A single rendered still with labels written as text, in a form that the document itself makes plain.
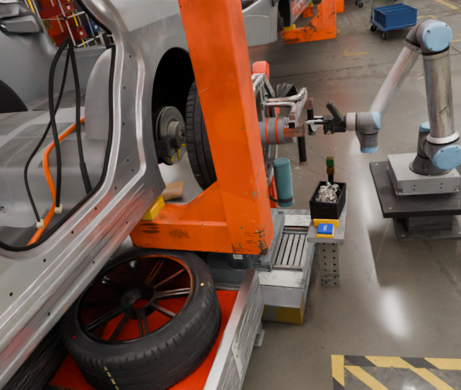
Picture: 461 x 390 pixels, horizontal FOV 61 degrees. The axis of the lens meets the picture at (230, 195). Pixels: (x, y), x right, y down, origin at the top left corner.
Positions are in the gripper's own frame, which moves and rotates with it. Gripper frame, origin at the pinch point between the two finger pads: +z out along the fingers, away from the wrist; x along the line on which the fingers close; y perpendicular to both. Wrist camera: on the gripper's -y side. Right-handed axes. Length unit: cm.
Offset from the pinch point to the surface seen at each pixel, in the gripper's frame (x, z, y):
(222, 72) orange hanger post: -76, 15, -50
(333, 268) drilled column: -40, -14, 69
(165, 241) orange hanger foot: -76, 59, 26
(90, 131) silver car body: -57, 93, -24
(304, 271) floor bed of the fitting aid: -38, 2, 75
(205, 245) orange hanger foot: -76, 38, 27
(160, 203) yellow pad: -65, 62, 12
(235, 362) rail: -114, 17, 54
